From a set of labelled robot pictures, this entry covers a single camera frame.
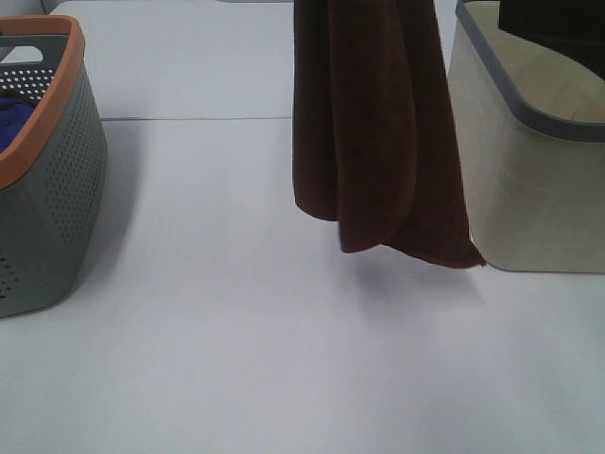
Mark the brown towel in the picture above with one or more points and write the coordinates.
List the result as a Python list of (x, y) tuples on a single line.
[(374, 138)]

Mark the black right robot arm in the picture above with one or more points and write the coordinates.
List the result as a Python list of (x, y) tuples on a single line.
[(574, 28)]

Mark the beige basket grey rim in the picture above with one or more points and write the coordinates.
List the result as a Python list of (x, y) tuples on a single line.
[(530, 128)]

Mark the grey perforated basket orange rim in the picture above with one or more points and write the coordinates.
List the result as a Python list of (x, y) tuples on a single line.
[(53, 173)]

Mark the blue cloth in basket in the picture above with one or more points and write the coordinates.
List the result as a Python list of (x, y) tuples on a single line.
[(13, 115)]

